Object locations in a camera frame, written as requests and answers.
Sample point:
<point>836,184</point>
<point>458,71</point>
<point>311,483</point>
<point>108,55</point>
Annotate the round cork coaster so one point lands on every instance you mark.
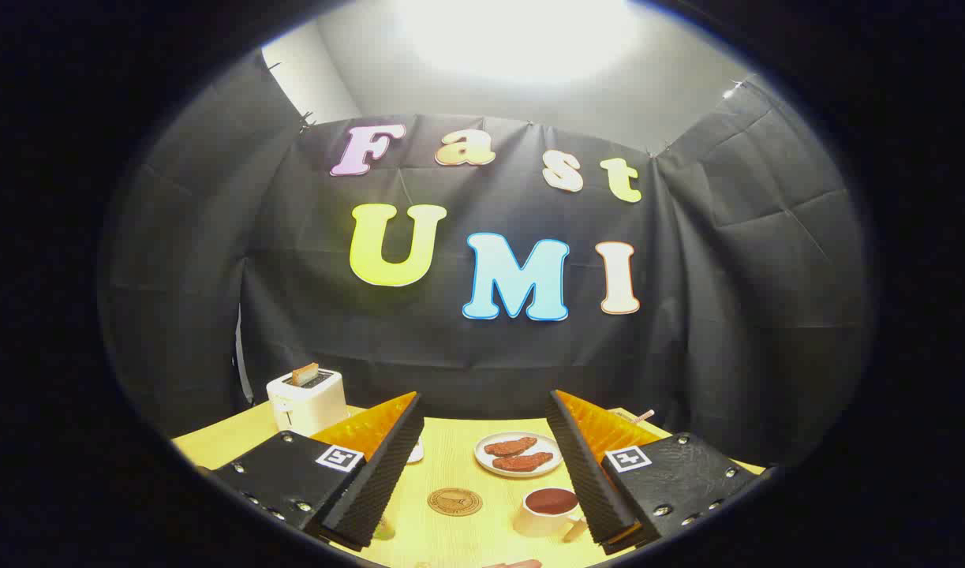
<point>454,502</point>

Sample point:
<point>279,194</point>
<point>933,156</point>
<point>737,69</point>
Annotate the wooden table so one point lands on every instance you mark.
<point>450,465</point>

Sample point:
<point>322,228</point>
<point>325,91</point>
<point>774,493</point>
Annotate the brown meat piece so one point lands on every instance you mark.
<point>523,461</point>
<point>510,446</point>

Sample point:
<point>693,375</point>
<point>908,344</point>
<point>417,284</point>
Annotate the white toaster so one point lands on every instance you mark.
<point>308,404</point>

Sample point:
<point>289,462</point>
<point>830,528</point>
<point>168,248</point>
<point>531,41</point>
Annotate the pink striped straw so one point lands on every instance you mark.
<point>645,415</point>

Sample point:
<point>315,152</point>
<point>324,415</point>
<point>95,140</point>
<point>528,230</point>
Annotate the white plate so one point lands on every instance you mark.
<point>486,462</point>

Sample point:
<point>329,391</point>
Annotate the toast slice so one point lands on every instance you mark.
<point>305,373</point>

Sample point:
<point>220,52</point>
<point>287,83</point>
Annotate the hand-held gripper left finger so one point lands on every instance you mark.
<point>372,489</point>

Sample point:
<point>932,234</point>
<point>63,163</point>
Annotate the small white patterned dish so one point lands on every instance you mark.
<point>416,451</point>

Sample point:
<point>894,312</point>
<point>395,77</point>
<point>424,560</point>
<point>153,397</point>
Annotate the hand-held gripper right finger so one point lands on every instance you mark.
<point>591,481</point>

